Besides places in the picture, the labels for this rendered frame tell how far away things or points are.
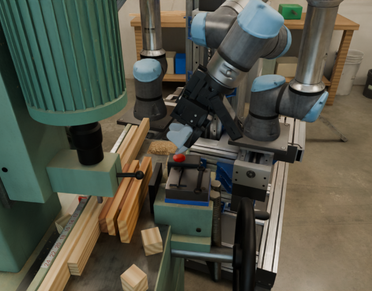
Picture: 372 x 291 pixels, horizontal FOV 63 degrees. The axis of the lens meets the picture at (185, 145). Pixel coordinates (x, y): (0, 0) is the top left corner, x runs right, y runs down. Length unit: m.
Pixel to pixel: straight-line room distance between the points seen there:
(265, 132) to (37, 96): 0.87
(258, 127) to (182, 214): 0.60
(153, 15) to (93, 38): 0.88
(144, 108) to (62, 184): 0.70
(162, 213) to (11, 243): 0.34
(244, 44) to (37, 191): 0.49
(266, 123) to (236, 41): 0.65
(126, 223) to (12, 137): 0.27
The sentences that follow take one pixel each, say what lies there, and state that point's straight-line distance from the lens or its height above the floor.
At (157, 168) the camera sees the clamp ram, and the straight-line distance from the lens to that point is 0.74.
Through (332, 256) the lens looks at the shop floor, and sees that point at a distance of 1.98.
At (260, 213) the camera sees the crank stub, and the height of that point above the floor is 0.86.
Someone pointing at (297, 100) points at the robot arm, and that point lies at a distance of 1.10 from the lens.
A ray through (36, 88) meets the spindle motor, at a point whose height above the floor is 1.26.
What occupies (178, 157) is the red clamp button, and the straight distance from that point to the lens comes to 0.72.
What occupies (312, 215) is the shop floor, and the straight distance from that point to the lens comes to 2.17.
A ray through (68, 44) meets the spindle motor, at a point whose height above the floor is 1.33.
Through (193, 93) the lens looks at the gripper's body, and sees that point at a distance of 0.63.
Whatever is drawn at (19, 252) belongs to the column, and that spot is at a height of 0.85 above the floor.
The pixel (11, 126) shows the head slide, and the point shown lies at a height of 1.18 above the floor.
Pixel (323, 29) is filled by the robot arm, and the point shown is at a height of 1.25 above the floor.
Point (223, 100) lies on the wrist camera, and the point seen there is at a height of 1.18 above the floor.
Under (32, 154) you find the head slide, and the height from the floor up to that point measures 1.12.
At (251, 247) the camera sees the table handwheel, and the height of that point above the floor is 0.94.
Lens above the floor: 1.44
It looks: 33 degrees down
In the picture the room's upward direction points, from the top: straight up
